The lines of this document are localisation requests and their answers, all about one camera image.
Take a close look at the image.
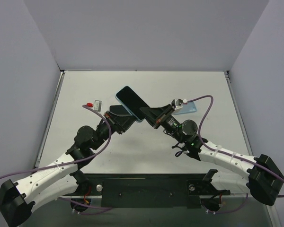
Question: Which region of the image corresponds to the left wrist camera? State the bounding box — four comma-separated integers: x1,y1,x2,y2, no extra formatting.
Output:
86,100,102,112

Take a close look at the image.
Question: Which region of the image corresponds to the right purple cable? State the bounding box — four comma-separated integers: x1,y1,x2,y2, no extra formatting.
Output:
186,95,284,198

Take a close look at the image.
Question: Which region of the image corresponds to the light blue phone case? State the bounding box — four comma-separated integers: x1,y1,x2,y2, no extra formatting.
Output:
172,101,197,115
115,86,150,123

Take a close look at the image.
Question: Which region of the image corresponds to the black table front rail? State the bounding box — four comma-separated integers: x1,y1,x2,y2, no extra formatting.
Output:
71,170,232,209

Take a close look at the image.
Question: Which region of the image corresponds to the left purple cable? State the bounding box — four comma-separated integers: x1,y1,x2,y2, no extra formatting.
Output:
0,105,113,196

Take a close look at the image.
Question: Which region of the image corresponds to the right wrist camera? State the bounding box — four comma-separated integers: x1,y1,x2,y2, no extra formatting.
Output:
171,99,188,112

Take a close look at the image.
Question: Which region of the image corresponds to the aluminium table frame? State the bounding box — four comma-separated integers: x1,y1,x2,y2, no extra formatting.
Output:
33,71,65,170

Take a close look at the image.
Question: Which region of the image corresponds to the purple cable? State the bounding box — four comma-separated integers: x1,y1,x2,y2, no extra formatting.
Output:
186,95,284,198
0,105,113,196

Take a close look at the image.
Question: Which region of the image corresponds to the black smartphone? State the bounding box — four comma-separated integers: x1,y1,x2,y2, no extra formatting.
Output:
116,87,149,120
109,105,130,115

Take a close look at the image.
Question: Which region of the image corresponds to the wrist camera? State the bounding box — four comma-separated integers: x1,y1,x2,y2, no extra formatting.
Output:
171,99,188,112
86,100,102,112

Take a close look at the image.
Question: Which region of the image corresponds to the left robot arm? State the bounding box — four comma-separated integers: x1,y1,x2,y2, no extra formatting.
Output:
0,111,136,227

